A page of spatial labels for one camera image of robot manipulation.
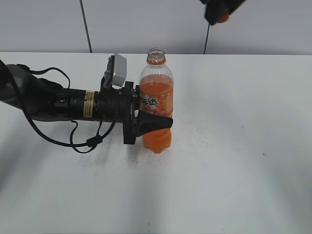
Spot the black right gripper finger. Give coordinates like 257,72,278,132
200,0,245,26

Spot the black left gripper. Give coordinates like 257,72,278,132
94,81,173,145

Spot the orange bottle cap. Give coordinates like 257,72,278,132
218,12,230,23

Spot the orange soda plastic bottle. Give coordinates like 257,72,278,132
139,48,174,154

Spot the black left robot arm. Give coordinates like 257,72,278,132
0,54,173,144

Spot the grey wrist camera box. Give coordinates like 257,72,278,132
101,54,127,88

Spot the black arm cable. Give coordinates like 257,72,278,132
0,59,117,154

